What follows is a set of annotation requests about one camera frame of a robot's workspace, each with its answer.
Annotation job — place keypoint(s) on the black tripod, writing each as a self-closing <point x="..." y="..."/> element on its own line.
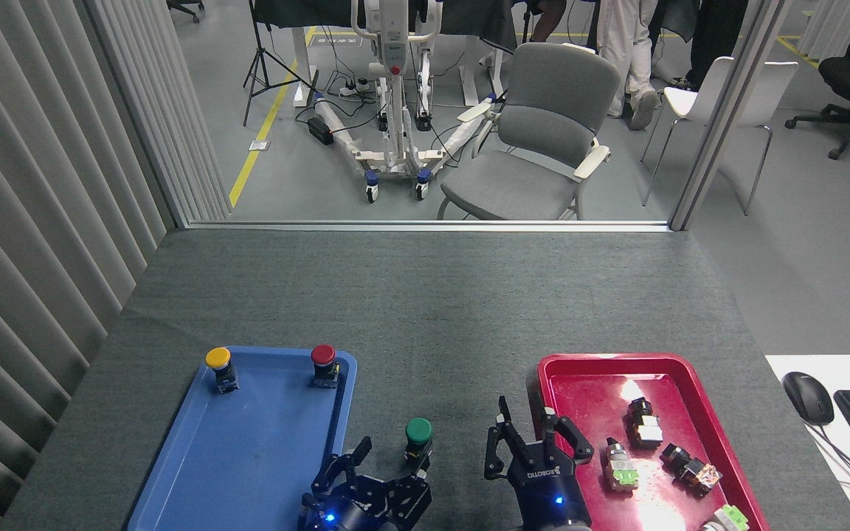
<point x="259" y="66"/>

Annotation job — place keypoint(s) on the person in white trousers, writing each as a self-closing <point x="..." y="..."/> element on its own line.
<point x="628" y="44"/>

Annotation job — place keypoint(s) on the white chair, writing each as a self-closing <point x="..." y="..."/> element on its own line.
<point x="757" y="88"/>

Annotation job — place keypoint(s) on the blue plastic tray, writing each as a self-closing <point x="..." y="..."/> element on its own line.
<point x="248" y="457"/>

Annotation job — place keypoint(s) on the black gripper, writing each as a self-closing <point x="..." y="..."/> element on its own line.
<point x="355" y="509"/>
<point x="550" y="494"/>

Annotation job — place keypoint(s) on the black and white switch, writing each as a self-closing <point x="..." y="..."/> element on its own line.
<point x="645" y="424"/>

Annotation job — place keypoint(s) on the white wheeled stand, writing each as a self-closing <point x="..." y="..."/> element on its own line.
<point x="395" y="88"/>

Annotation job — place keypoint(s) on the red push button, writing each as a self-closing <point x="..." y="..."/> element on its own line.
<point x="322" y="355"/>

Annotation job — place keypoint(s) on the red plastic tray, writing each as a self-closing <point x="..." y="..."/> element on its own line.
<point x="595" y="391"/>

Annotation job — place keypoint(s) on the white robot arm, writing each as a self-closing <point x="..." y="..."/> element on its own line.
<point x="554" y="528"/>

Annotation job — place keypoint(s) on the black power adapter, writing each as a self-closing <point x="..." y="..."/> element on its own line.
<point x="319" y="130"/>

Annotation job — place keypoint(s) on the black swivel chair base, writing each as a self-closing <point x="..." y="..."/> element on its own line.
<point x="187" y="7"/>

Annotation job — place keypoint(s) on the silver slatted post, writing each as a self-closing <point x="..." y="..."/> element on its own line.
<point x="167" y="110"/>

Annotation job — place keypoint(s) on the black and orange switch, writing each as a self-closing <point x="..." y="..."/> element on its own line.
<point x="690" y="469"/>

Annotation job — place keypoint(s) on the white power strip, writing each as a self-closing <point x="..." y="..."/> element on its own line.
<point x="355" y="88"/>

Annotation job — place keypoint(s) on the silver table edge rail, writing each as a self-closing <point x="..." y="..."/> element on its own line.
<point x="425" y="226"/>

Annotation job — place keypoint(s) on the green and white switch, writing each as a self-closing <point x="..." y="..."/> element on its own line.
<point x="727" y="518"/>

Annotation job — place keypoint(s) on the silver and green switch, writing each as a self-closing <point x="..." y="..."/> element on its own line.
<point x="620" y="466"/>

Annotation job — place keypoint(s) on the green push button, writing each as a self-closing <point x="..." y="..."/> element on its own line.
<point x="418" y="431"/>

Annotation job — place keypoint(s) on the grey slatted wall panel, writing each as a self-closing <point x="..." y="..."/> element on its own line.
<point x="26" y="221"/>

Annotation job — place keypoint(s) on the grey armchair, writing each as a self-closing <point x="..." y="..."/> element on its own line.
<point x="543" y="125"/>

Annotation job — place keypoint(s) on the black computer mouse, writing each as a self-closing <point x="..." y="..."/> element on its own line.
<point x="809" y="398"/>

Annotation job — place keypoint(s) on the yellow push button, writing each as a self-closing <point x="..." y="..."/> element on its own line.
<point x="218" y="358"/>

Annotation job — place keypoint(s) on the person in black clothes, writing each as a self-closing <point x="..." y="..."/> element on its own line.
<point x="713" y="37"/>

